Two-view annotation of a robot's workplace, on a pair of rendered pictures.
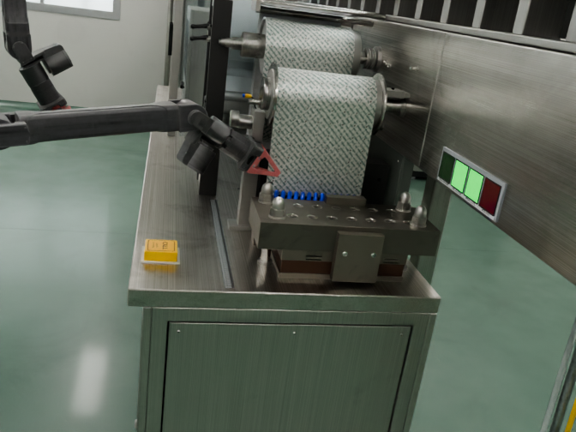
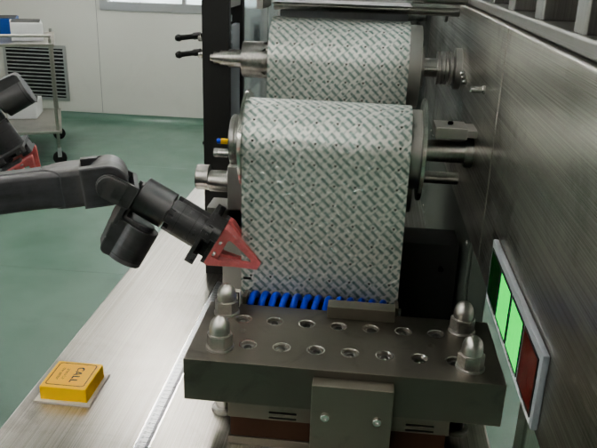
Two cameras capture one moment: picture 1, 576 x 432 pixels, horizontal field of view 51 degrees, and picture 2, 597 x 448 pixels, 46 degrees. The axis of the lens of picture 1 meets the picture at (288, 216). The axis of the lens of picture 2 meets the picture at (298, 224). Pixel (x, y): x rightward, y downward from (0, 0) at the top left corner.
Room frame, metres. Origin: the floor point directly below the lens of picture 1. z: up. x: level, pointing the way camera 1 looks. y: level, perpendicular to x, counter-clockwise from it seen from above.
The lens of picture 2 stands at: (0.46, -0.32, 1.50)
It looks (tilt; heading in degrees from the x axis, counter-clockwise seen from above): 21 degrees down; 18
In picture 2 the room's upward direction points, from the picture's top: 2 degrees clockwise
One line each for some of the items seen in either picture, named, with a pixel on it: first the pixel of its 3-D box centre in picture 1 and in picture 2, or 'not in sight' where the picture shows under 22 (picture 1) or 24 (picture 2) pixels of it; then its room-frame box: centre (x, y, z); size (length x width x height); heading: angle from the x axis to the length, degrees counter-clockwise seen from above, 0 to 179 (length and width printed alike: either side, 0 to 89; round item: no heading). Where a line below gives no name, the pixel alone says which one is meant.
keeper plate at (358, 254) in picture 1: (357, 257); (350, 423); (1.18, -0.16, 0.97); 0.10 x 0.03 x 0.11; 103
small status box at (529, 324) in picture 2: (468, 181); (511, 320); (1.10, -0.33, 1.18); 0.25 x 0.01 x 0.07; 13
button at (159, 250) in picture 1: (160, 250); (72, 381); (1.20, 0.27, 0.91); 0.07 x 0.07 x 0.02; 13
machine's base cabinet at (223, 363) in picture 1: (227, 250); not in sight; (2.34, 0.23, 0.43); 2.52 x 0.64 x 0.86; 13
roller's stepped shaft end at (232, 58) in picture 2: (230, 42); (226, 58); (1.63, 0.21, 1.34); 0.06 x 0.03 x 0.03; 103
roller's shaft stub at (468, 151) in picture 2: (389, 105); (447, 151); (1.47, -0.21, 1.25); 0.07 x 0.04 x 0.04; 103
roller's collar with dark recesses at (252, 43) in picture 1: (252, 45); (259, 60); (1.65, 0.15, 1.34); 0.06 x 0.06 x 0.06; 13
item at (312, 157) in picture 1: (318, 161); (321, 246); (1.38, -0.05, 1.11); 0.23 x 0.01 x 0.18; 103
